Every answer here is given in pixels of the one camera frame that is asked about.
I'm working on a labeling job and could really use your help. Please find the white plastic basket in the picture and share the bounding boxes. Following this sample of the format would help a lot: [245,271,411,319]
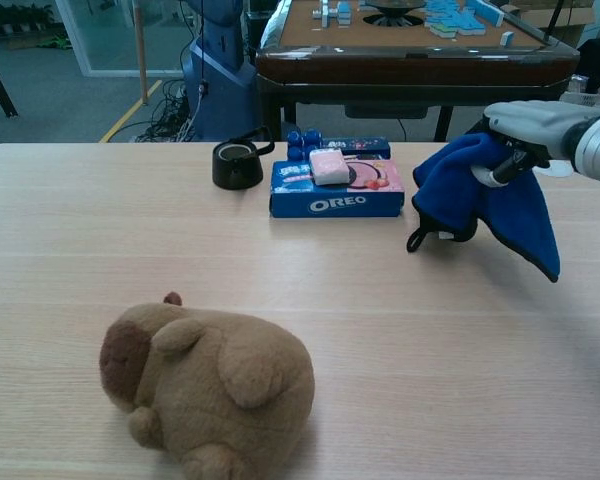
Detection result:
[562,74,600,107]

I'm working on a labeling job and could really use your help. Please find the dark brown mahjong table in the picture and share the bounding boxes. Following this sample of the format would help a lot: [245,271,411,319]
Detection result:
[254,0,581,144]

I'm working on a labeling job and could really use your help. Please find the tangled floor cables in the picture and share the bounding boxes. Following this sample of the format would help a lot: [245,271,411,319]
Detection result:
[134,79,199,144]

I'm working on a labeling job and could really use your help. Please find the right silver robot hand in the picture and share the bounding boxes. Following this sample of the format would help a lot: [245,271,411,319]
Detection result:
[472,99,600,189]

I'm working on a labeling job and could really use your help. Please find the blue pink Oreo box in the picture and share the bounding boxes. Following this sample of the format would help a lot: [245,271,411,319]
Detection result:
[268,158,406,219]

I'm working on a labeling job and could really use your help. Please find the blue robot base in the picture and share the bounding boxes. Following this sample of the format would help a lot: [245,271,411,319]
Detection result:
[182,0,259,142]

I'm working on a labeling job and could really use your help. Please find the small stack of mahjong tiles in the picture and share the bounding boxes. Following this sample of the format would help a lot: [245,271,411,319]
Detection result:
[312,0,355,27]

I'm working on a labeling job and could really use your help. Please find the black teapot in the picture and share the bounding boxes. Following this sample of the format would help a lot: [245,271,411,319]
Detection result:
[212,125,276,191]

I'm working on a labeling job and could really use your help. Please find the row of potted plants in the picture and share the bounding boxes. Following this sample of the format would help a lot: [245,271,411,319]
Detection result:
[0,2,56,39]

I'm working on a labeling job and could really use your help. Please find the large heap of mahjong tiles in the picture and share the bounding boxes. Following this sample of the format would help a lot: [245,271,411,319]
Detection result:
[422,0,506,40]

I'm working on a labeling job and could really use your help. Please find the brown capybara plush toy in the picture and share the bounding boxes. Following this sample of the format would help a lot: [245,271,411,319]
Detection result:
[98,292,316,480]

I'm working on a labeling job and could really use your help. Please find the wooden pole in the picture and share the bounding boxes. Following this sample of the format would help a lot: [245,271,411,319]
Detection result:
[133,0,149,106]

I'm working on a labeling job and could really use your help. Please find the dark blue snack box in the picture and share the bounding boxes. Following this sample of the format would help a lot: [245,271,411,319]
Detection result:
[319,136,392,162]

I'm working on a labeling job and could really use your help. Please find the small pink snack packet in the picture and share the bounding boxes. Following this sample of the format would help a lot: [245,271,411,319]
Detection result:
[308,148,352,187]

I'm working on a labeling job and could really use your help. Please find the blue cloth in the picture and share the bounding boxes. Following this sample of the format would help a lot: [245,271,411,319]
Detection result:
[406,130,561,284]

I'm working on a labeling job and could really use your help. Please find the black mahjong table centre dome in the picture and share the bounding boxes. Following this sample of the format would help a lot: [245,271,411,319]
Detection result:
[362,0,426,27]

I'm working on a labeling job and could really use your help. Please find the brown cardboard box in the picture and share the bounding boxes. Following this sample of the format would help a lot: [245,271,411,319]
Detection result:
[512,0,596,44]

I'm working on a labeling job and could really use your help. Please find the blue round capsule pack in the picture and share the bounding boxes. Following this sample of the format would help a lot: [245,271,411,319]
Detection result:
[285,129,324,162]

